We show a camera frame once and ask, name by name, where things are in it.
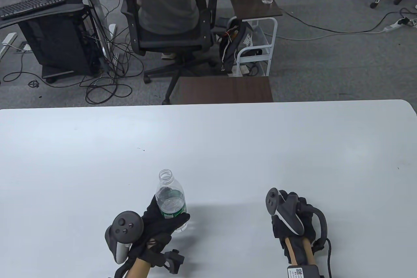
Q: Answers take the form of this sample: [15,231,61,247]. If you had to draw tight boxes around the person's right hand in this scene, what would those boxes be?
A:
[272,190,318,246]

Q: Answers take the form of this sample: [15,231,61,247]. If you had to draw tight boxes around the person's left hand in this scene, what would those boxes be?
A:
[129,194,190,265]

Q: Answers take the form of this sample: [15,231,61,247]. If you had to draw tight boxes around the clear mineral water bottle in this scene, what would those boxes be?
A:
[156,169,188,233]

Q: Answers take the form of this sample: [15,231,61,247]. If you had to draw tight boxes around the person's right forearm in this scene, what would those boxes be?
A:
[282,237,318,266]

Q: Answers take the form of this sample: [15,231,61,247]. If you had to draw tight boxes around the person's left forearm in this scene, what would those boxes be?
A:
[125,258,152,278]

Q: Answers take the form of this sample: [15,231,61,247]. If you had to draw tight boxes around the black right hand controller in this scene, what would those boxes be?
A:
[266,188,328,253]

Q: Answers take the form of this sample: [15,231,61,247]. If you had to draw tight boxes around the black hand controller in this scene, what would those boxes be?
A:
[105,211,144,264]
[266,188,328,253]

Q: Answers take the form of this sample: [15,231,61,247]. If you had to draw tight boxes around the black left hand controller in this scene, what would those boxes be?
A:
[105,211,144,264]

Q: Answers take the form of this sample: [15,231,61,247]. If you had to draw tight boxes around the dark brown table top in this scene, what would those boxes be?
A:
[178,77,274,104]

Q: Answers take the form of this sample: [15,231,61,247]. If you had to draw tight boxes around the black mesh office chair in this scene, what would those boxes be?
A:
[111,0,218,105]

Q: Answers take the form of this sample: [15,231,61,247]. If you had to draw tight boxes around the black backpack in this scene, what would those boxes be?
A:
[218,19,255,74]

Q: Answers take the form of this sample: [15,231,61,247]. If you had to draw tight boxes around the black computer cart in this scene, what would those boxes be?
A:
[0,0,102,84]

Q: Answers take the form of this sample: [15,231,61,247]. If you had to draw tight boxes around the white power strip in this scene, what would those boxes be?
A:
[384,17,417,33]

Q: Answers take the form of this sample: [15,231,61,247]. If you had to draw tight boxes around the black keyboard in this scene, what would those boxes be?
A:
[0,0,65,20]

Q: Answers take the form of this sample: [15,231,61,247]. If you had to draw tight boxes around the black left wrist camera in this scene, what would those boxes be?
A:
[162,249,185,275]

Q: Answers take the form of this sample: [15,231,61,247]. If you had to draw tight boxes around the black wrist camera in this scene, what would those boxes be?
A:
[287,265,322,278]
[162,249,185,275]

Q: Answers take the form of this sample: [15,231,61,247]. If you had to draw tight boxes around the black right glove cable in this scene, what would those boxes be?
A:
[325,238,333,278]

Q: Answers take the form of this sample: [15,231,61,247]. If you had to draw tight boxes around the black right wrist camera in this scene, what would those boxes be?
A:
[287,265,322,278]

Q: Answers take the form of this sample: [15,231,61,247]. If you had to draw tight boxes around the tangle of black cables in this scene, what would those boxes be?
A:
[2,27,144,104]

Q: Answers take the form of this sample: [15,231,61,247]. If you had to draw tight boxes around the grey floor cable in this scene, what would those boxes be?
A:
[280,7,409,35]

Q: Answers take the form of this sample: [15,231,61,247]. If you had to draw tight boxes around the brown side table white frame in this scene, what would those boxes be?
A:
[225,0,283,77]

